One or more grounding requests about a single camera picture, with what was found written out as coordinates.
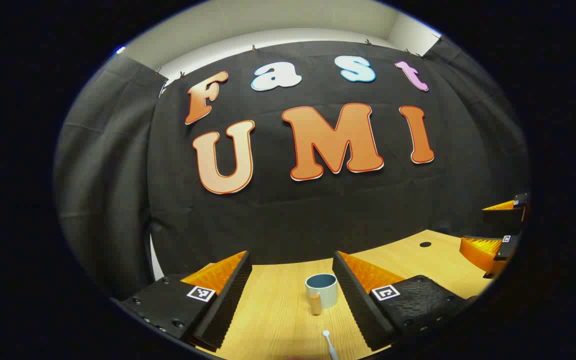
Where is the wooden desktop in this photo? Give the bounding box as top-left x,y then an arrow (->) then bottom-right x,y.
195,229 -> 499,360

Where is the dark grey curtain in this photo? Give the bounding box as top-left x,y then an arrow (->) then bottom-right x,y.
54,54 -> 169,301

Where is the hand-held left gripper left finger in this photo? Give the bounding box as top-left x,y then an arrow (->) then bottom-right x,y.
120,250 -> 253,351

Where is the black backdrop cloth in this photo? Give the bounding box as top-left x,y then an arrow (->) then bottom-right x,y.
147,40 -> 531,266

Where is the white toothbrush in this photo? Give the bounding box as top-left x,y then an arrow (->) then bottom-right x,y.
322,329 -> 340,360

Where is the light blue cup wooden handle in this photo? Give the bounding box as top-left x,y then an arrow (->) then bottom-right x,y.
305,273 -> 339,316

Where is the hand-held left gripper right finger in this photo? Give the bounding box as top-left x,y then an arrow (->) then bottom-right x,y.
332,250 -> 479,352

